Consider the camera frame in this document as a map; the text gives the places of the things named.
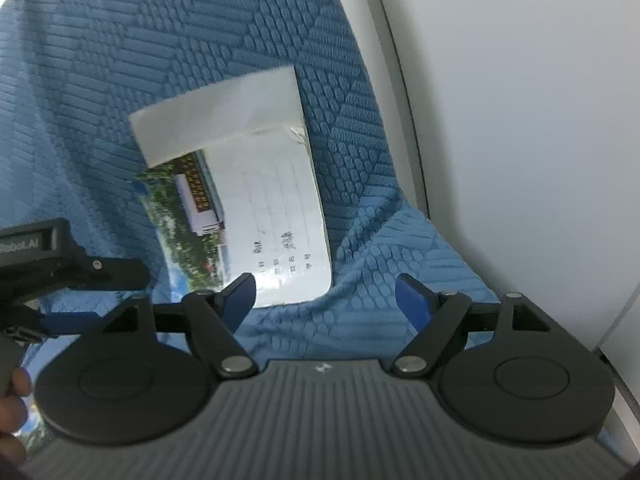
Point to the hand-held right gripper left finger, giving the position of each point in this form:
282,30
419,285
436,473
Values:
240,300

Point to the photo cover notebook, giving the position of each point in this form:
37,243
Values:
280,210

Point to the person's left hand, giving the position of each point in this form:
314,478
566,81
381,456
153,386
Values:
17,385

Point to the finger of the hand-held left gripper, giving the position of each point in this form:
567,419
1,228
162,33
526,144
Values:
70,322
115,272

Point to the blue textured bed cover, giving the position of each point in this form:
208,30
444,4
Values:
200,20

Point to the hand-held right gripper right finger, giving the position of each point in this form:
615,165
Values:
412,300

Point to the white notebook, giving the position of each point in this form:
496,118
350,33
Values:
215,110

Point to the white cabinet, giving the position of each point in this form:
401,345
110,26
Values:
500,135

